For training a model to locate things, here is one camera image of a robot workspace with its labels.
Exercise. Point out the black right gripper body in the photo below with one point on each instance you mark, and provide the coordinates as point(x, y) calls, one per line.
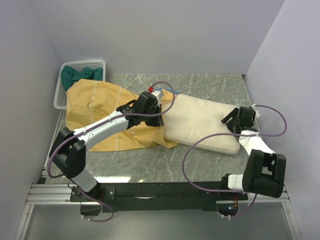
point(236, 123)

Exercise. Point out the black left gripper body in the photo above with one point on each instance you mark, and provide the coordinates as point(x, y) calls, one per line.
point(154, 121)

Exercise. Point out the cream white pillow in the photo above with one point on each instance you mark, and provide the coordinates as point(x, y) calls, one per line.
point(191, 119)

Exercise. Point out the yellow and blue pillowcase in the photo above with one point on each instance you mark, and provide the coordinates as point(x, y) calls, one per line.
point(89, 101)

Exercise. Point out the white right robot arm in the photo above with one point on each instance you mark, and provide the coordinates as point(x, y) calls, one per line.
point(264, 173)

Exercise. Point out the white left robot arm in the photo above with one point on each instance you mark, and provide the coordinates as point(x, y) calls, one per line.
point(70, 147)

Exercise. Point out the dark green cloth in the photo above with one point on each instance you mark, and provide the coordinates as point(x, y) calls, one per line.
point(69, 75)

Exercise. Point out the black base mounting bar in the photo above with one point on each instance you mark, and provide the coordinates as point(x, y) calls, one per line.
point(170, 203)

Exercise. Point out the aluminium frame rail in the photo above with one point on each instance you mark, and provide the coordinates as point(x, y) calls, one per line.
point(45, 194)

